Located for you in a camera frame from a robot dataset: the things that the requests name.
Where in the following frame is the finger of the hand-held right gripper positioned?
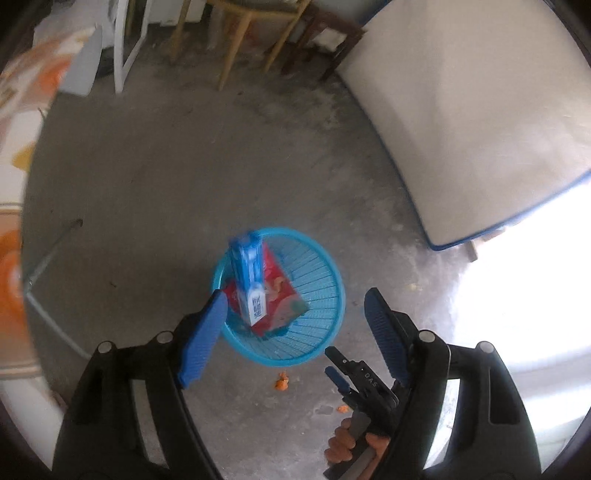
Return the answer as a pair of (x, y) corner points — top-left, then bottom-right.
(324, 346), (358, 376)
(324, 366), (354, 398)

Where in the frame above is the blue plastic wastebasket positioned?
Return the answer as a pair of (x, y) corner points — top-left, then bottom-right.
(211, 226), (346, 367)

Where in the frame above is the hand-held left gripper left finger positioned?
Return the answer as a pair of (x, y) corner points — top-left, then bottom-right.
(53, 290), (229, 480)

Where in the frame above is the long blue cardboard box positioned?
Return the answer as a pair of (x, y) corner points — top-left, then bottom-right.
(229, 231), (269, 328)

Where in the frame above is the white side table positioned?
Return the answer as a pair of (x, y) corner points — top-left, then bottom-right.
(112, 0), (154, 96)

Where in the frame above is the white mattress blue edge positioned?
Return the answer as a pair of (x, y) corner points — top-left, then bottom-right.
(335, 0), (591, 252)

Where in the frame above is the person's right hand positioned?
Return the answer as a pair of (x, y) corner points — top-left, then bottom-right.
(324, 416), (389, 468)

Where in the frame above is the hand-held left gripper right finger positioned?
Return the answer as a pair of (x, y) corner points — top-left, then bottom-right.
(364, 287), (541, 480)

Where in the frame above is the red snack packet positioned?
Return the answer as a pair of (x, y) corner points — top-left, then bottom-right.
(224, 244), (310, 340)

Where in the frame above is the dark wooden stool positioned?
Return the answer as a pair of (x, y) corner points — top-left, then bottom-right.
(281, 4), (366, 82)

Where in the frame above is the wooden chair dark seat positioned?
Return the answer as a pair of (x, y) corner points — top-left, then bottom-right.
(168, 0), (311, 92)

